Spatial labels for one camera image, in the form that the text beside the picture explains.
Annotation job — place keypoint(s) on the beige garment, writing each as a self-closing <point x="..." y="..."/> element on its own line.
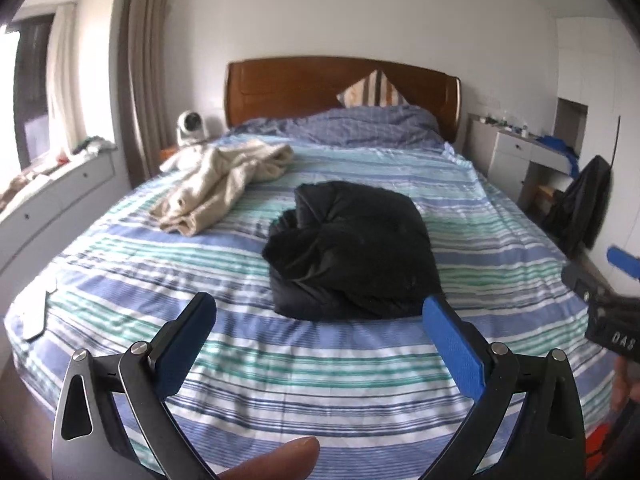
<point x="215" y="180"/>

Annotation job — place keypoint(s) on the white windowsill cabinet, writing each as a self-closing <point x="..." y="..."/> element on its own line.
<point x="65" y="195"/>

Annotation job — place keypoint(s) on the striped bed sheet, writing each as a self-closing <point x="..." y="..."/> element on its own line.
<point x="150" y="260"/>

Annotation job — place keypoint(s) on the wooden headboard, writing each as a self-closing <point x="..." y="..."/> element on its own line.
<point x="300" y="90"/>

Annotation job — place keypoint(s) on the small clothes pile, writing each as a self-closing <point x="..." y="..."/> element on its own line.
<point x="95" y="145"/>

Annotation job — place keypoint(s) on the striped pillow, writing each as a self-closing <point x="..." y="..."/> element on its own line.
<point x="372" y="91"/>

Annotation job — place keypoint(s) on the white round appliance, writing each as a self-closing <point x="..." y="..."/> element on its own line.
<point x="191" y="127"/>

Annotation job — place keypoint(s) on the white flat object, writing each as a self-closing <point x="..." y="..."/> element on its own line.
<point x="37" y="315"/>

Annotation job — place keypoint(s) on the brown curtain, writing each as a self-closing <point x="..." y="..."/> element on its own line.
<point x="145" y="60"/>

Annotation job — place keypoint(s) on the brown cloth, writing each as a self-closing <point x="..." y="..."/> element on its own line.
<point x="22" y="190"/>

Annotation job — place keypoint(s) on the white wardrobe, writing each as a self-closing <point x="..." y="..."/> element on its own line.
<point x="600" y="85"/>

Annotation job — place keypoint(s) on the person's right hand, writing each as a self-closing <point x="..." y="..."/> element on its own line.
<point x="629" y="385"/>

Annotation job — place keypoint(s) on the person's left hand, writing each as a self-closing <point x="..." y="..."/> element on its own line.
<point x="280" y="460"/>

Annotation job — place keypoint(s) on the small desk bottles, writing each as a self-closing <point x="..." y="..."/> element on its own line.
<point x="502" y="122"/>

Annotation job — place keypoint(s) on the wooden nightstand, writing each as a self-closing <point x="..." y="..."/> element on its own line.
<point x="169" y="152"/>

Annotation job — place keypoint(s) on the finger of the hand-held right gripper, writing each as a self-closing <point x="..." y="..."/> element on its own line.
<point x="625" y="260"/>

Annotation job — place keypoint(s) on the blue duvet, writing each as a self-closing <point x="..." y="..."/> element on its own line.
<point x="360" y="127"/>

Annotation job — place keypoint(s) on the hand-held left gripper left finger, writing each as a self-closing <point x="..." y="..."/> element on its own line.
<point x="182" y="350"/>

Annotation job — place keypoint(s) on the white sheer curtain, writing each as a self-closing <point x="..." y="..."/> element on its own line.
<point x="62" y="60"/>

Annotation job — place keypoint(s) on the black hanging coat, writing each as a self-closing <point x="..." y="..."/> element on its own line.
<point x="582" y="205"/>

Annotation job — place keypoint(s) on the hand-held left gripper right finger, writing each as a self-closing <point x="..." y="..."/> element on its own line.
<point x="452" y="345"/>

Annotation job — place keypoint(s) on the white desk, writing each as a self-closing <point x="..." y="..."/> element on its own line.
<point x="510" y="150"/>

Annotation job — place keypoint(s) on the blue cloth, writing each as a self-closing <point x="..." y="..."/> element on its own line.
<point x="562" y="150"/>

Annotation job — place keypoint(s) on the black jacket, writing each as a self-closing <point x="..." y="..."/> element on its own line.
<point x="350" y="250"/>

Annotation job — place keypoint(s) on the window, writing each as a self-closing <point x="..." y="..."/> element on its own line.
<point x="32" y="85"/>

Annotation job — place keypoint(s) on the wooden stool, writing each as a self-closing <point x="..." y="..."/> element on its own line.
<point x="546" y="195"/>

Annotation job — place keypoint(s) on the orange clothing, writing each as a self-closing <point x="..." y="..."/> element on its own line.
<point x="602" y="440"/>

